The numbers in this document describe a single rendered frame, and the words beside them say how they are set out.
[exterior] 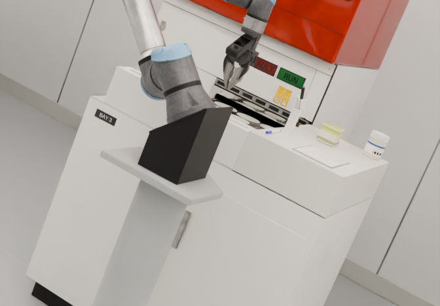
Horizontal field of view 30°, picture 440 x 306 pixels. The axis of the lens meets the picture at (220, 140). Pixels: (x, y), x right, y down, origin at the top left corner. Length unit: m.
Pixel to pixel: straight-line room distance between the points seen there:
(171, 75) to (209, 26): 1.09
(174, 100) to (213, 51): 1.09
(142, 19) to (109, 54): 2.88
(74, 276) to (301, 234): 0.90
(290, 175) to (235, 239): 0.29
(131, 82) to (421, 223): 2.32
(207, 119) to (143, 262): 0.48
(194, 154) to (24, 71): 3.58
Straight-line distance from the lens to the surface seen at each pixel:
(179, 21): 3.52
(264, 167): 2.68
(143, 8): 2.58
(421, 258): 4.77
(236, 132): 2.71
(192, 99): 2.36
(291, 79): 3.30
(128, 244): 2.47
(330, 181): 2.61
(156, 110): 2.84
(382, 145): 3.11
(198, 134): 2.30
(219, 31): 3.43
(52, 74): 5.69
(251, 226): 2.72
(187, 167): 2.34
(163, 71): 2.40
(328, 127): 3.00
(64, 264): 3.11
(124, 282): 2.51
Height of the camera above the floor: 1.49
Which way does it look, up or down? 13 degrees down
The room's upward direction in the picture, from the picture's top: 22 degrees clockwise
